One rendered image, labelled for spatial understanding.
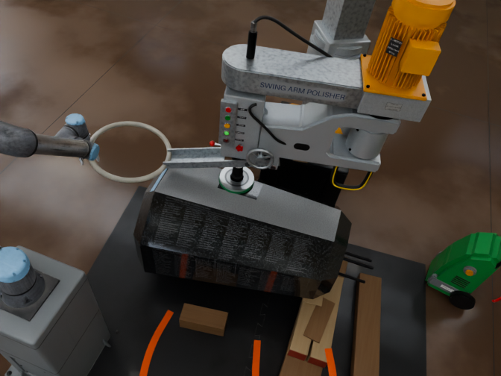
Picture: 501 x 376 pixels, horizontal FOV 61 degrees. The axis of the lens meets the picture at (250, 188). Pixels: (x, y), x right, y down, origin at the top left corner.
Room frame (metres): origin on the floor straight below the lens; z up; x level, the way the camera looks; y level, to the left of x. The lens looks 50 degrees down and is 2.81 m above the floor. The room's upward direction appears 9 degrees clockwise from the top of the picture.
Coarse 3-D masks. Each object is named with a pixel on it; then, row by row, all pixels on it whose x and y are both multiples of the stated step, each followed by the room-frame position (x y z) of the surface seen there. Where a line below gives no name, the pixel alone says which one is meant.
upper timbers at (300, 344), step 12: (336, 288) 1.43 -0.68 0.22; (336, 300) 1.34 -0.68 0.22; (300, 312) 1.22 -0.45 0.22; (312, 312) 1.23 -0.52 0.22; (336, 312) 1.26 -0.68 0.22; (300, 324) 1.14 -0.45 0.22; (300, 336) 1.06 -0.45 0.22; (324, 336) 1.08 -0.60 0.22; (300, 348) 0.98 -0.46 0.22; (312, 348) 1.00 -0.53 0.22; (312, 360) 0.94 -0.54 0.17; (324, 360) 0.93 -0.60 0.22
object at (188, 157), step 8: (176, 152) 1.78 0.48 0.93; (184, 152) 1.78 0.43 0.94; (192, 152) 1.78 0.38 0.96; (200, 152) 1.78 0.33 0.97; (208, 152) 1.78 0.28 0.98; (216, 152) 1.78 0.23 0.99; (176, 160) 1.73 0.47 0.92; (184, 160) 1.73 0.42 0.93; (192, 160) 1.73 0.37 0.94; (200, 160) 1.68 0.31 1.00; (208, 160) 1.68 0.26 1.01; (216, 160) 1.68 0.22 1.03; (224, 160) 1.68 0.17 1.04; (232, 160) 1.68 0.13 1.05; (240, 160) 1.67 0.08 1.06; (264, 160) 1.67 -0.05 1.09; (168, 168) 1.67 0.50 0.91; (176, 168) 1.67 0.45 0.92; (272, 168) 1.64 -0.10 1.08
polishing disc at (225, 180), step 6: (228, 168) 1.80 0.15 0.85; (246, 168) 1.82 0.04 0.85; (222, 174) 1.74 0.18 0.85; (228, 174) 1.75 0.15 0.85; (246, 174) 1.77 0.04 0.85; (252, 174) 1.78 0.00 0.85; (222, 180) 1.69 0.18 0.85; (228, 180) 1.70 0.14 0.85; (246, 180) 1.72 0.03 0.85; (252, 180) 1.73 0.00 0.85; (228, 186) 1.65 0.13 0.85; (234, 186) 1.66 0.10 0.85; (240, 186) 1.67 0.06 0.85; (246, 186) 1.67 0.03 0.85
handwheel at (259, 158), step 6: (252, 150) 1.57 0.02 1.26; (258, 150) 1.57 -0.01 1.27; (264, 150) 1.57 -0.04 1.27; (246, 156) 1.57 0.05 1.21; (258, 156) 1.58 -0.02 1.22; (264, 156) 1.58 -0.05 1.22; (270, 156) 1.57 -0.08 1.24; (258, 162) 1.56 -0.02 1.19; (270, 162) 1.58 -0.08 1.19; (258, 168) 1.57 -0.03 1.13; (264, 168) 1.57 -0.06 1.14
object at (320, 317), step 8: (320, 296) 1.34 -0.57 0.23; (312, 304) 1.28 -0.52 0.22; (320, 304) 1.29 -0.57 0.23; (328, 304) 1.30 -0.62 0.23; (320, 312) 1.24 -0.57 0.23; (328, 312) 1.24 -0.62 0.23; (312, 320) 1.17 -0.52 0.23; (320, 320) 1.18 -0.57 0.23; (328, 320) 1.19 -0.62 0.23; (312, 328) 1.12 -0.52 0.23; (320, 328) 1.12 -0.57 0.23; (312, 336) 1.06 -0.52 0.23; (320, 336) 1.07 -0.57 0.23
